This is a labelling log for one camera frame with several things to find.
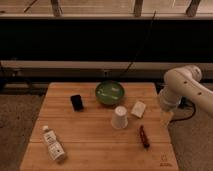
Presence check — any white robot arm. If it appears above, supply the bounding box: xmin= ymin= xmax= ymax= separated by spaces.
xmin=157 ymin=65 xmax=213 ymax=126

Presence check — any small plastic bottle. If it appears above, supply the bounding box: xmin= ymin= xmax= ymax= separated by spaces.
xmin=42 ymin=125 xmax=66 ymax=163

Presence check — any black power cable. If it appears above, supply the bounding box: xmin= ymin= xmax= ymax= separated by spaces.
xmin=117 ymin=10 xmax=158 ymax=80

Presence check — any black eraser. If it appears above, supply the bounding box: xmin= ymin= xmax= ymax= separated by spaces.
xmin=70 ymin=95 xmax=84 ymax=111

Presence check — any white rectangular block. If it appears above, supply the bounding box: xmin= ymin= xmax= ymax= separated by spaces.
xmin=131 ymin=101 xmax=146 ymax=118

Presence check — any dark red pen knife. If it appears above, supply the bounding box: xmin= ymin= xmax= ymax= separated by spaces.
xmin=139 ymin=125 xmax=150 ymax=149

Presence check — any green bowl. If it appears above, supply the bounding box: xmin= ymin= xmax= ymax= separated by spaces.
xmin=95 ymin=80 xmax=125 ymax=106

